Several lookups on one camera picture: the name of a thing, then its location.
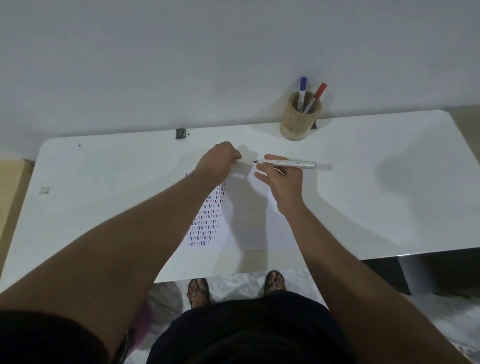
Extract person's right hand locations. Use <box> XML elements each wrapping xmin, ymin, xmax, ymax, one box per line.
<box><xmin>254</xmin><ymin>154</ymin><xmax>305</xmax><ymax>215</ymax></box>

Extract person's left hand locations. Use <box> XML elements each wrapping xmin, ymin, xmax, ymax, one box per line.
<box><xmin>195</xmin><ymin>141</ymin><xmax>243</xmax><ymax>184</ymax></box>

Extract silver black-tipped marker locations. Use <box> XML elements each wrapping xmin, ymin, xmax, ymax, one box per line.
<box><xmin>253</xmin><ymin>158</ymin><xmax>317</xmax><ymax>170</ymax></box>

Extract person's right forearm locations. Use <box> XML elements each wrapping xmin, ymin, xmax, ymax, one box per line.
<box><xmin>277</xmin><ymin>198</ymin><xmax>472</xmax><ymax>364</ymax></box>

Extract person's left forearm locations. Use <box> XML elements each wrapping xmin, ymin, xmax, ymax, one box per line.
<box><xmin>0</xmin><ymin>170</ymin><xmax>226</xmax><ymax>364</ymax></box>

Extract white paper sheet with marks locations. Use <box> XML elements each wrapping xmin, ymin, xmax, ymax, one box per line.
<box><xmin>185</xmin><ymin>164</ymin><xmax>298</xmax><ymax>252</ymax></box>

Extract wooden pen holder cup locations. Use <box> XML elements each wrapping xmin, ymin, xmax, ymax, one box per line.
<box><xmin>280</xmin><ymin>91</ymin><xmax>323</xmax><ymax>142</ymax></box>

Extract blue-capped marker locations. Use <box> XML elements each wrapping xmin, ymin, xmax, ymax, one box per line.
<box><xmin>298</xmin><ymin>77</ymin><xmax>308</xmax><ymax>113</ymax></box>

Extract red-capped marker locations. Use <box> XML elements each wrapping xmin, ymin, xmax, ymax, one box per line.
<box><xmin>302</xmin><ymin>83</ymin><xmax>328</xmax><ymax>115</ymax></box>

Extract person's right sandal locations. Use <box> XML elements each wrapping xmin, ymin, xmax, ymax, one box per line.
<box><xmin>263</xmin><ymin>270</ymin><xmax>287</xmax><ymax>298</ymax></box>

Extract person's sandal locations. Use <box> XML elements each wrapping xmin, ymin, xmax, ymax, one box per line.
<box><xmin>263</xmin><ymin>270</ymin><xmax>287</xmax><ymax>298</ymax></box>
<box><xmin>186</xmin><ymin>278</ymin><xmax>211</xmax><ymax>310</ymax></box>

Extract person's left sandal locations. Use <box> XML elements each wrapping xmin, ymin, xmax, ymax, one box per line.
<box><xmin>186</xmin><ymin>278</ymin><xmax>211</xmax><ymax>310</ymax></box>

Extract person's dark shorts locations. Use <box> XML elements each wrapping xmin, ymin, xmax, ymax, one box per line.
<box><xmin>145</xmin><ymin>290</ymin><xmax>361</xmax><ymax>364</ymax></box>

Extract white table leg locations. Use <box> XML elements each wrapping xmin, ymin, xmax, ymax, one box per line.
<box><xmin>399</xmin><ymin>255</ymin><xmax>439</xmax><ymax>298</ymax></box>

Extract person's dark sleeve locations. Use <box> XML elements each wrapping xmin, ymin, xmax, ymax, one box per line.
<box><xmin>0</xmin><ymin>309</ymin><xmax>110</xmax><ymax>364</ymax></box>

